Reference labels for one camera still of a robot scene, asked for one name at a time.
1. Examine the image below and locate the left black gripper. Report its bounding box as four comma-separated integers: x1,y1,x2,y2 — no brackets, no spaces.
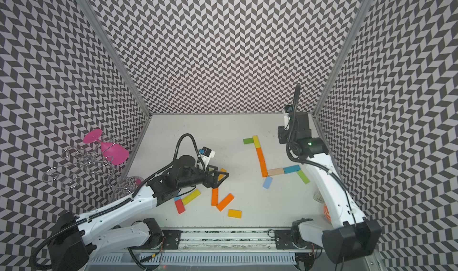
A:
179,164,230,190

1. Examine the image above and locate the yellow-orange block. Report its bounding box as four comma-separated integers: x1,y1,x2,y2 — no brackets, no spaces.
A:
228,209,242,219
218,168,227,181

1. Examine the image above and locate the teal block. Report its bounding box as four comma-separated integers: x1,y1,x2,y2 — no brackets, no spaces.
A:
283,165,301,174

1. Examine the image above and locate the yellow block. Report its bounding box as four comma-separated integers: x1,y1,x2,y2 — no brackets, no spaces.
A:
252,136,261,149

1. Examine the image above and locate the light blue small block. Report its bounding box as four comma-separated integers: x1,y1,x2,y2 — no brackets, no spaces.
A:
262,177,273,189

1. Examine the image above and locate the green small block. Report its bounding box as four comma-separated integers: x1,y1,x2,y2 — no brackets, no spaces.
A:
243,138,254,144

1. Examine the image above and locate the natural wood block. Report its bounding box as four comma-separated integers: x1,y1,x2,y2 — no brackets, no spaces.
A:
267,168,285,177

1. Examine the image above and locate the green long block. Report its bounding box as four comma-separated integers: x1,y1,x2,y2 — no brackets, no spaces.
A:
297,170,310,185

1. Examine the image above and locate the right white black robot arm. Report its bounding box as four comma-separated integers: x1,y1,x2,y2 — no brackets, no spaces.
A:
277,84,382,265

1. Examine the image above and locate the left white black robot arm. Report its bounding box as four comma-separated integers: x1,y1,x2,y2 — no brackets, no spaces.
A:
29,133,230,271

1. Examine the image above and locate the orange vertical block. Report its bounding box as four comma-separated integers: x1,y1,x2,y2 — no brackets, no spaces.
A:
211,188,218,207

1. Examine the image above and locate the orange diagonal block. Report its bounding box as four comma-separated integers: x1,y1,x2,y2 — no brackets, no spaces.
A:
217,193,234,211

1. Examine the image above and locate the yellow-green long block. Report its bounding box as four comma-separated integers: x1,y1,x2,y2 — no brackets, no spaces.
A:
182,189,201,205

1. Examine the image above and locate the yellow-orange bottom block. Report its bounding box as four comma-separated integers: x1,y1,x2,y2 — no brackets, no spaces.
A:
228,209,242,219

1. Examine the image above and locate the red small block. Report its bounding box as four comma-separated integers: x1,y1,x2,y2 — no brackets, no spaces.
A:
174,199,186,214

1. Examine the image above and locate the small dark lidded jar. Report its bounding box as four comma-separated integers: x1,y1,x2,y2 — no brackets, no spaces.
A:
313,191,324,204

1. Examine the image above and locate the orange patterned bowl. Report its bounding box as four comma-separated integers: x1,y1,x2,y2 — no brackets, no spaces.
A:
323,204,332,223

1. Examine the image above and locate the pink plastic wine glass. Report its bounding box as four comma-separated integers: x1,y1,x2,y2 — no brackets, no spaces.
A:
83,128,130,166

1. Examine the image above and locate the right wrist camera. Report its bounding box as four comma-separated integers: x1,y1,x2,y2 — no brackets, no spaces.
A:
284,105,293,114

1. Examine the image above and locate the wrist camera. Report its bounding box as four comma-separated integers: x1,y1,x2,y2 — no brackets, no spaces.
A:
284,105,293,114
199,147,215,165

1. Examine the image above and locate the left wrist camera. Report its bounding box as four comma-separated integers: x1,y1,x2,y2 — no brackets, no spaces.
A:
199,147,215,165

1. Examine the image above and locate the aluminium mounting rail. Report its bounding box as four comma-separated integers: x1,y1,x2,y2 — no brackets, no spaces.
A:
83,227,378,254

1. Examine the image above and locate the silver wire glass rack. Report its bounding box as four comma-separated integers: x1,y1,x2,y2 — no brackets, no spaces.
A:
41,136,135,194

